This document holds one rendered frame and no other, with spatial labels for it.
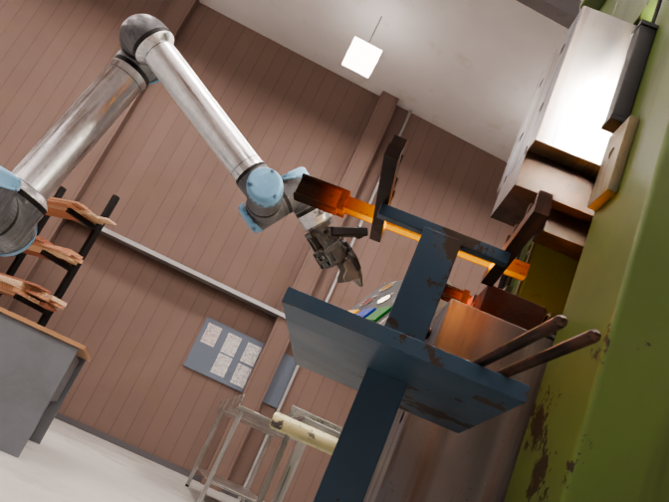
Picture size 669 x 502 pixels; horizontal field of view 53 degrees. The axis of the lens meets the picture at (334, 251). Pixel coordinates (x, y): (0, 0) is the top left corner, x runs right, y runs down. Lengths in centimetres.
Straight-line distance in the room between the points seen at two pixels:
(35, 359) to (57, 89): 728
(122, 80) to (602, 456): 151
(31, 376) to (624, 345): 382
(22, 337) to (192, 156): 666
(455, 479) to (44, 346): 352
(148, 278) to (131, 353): 109
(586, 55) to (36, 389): 363
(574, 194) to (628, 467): 74
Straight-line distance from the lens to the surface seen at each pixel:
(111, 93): 196
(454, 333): 127
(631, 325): 109
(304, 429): 178
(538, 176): 160
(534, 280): 179
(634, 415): 107
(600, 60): 175
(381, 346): 80
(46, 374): 446
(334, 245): 186
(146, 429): 995
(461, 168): 1172
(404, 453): 123
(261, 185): 167
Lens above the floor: 50
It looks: 19 degrees up
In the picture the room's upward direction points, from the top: 24 degrees clockwise
